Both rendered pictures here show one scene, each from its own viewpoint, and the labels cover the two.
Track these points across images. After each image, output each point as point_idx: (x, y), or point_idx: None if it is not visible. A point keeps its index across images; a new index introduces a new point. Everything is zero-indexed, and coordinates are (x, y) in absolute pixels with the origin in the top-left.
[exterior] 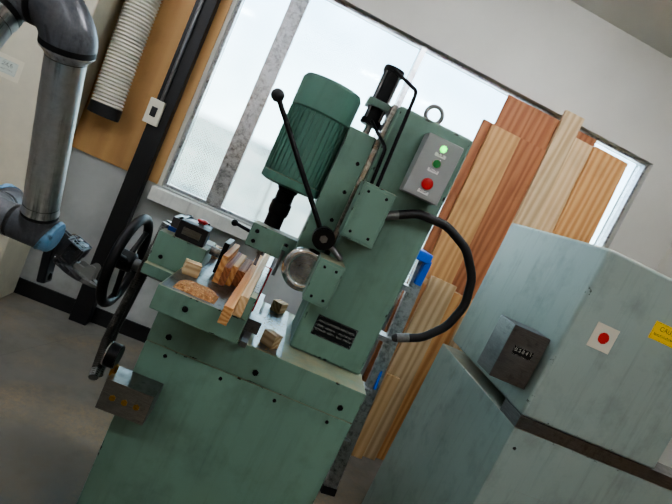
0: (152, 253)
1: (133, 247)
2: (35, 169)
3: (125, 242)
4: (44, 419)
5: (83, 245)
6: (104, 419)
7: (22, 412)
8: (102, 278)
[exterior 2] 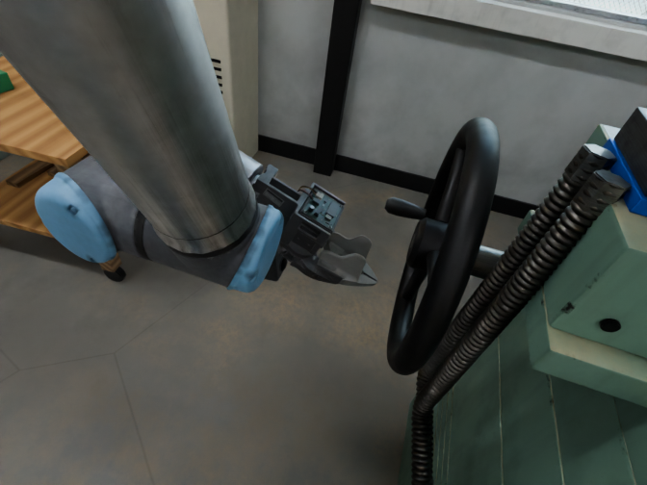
0: (575, 314)
1: (445, 207)
2: (75, 128)
3: (468, 276)
4: (323, 326)
5: (328, 213)
6: (380, 312)
7: (299, 320)
8: (409, 367)
